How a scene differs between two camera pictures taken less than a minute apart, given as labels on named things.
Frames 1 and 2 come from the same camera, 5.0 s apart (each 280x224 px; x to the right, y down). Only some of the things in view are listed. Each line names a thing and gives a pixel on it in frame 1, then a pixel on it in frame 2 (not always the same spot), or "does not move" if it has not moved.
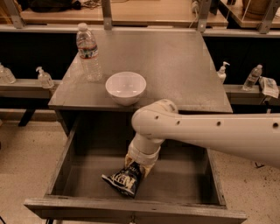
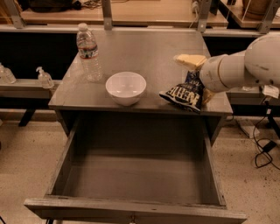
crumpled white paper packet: (269, 87) does not move
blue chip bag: (125, 179) -> (188, 93)
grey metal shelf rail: (27, 88) does not move
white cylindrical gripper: (142, 157) -> (210, 73)
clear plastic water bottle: (89, 66) does not move
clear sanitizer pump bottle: (46, 80) does not move
